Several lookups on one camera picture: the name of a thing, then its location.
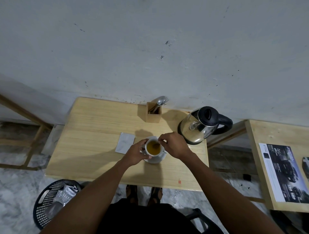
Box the wooden cutlery holder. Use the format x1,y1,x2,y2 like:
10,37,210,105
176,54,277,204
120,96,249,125
145,101,162,123

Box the person's sandalled foot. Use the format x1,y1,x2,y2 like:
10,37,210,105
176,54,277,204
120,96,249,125
148,187,164,206
125,185,139,206

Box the steel spoon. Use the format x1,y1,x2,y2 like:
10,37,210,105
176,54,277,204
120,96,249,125
149,96,167,114

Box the person's right forearm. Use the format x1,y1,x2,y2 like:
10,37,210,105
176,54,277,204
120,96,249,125
182,152,286,234

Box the dark printed leaflet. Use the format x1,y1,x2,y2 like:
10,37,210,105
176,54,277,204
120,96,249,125
258,143,309,203

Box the steel fork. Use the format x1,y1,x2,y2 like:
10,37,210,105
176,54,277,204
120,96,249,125
155,97,169,113

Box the person's right hand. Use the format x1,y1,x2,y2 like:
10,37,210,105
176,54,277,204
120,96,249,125
158,132,194,161

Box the grey empty wrappers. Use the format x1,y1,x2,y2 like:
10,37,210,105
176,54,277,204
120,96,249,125
44,185,78,219

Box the black plastic basket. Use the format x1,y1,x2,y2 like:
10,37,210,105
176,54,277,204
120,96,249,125
33,179,84,230

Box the person's left hand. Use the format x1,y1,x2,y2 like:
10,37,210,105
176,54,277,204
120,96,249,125
122,139,153,167

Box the small light wooden table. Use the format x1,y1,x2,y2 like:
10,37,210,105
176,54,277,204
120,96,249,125
245,120,309,213

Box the white saucer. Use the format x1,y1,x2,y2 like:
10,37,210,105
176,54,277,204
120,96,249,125
143,151,168,164

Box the person's black clothing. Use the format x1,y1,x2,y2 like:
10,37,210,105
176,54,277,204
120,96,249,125
96,198,201,234

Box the black plastic chair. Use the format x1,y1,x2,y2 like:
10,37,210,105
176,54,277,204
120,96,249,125
185,208,231,234

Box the person's left sandalled foot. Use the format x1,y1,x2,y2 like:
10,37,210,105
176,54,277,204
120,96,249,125
125,185,139,206

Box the white tea cup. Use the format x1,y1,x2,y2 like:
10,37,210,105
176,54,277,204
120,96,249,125
144,136,167,157

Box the person's left forearm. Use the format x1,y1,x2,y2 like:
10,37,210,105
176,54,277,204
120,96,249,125
39,160,132,234

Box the person's right sandalled foot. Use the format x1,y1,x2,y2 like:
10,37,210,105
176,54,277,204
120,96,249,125
148,187,164,206

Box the wooden frame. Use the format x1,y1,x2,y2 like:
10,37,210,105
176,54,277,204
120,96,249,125
0,94,54,171

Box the steel electric kettle black handle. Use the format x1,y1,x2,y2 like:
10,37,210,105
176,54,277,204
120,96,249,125
177,106,234,145

